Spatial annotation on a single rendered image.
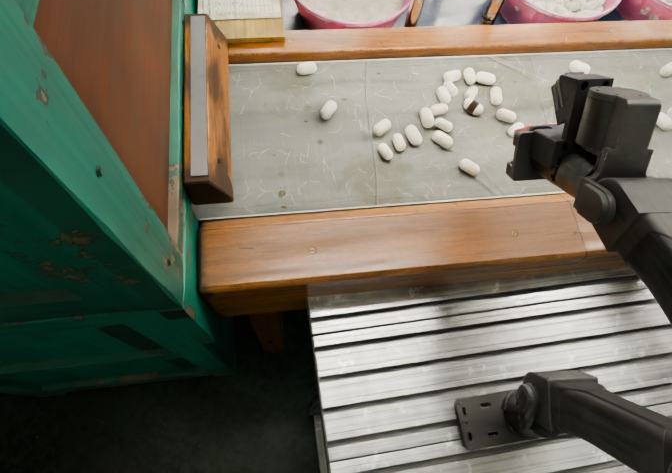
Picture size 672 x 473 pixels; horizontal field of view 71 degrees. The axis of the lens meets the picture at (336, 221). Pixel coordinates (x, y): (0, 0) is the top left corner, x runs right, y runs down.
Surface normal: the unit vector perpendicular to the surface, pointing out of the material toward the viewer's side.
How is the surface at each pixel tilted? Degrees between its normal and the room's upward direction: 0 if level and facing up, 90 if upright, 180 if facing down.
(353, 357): 0
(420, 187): 0
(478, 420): 0
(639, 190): 19
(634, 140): 49
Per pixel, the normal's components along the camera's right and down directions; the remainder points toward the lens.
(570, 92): -0.99, 0.07
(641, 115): 0.09, 0.44
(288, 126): 0.08, -0.40
